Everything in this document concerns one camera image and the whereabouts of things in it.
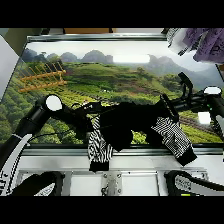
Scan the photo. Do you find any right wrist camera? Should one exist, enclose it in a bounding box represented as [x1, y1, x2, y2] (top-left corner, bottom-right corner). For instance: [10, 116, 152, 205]
[177, 71, 195, 98]

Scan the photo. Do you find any white black patterned garment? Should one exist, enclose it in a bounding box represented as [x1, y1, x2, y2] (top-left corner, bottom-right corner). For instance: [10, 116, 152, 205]
[165, 28, 188, 56]

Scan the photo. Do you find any silver frame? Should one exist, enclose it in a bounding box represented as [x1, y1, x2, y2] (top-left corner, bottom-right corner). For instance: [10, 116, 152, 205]
[15, 33, 224, 196]

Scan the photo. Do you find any black shirt with striped sleeves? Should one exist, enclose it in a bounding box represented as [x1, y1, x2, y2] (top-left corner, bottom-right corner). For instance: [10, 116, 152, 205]
[87, 100, 198, 173]

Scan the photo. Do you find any purple garment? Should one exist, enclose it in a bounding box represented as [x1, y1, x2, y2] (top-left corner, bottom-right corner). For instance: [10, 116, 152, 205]
[182, 28, 224, 64]

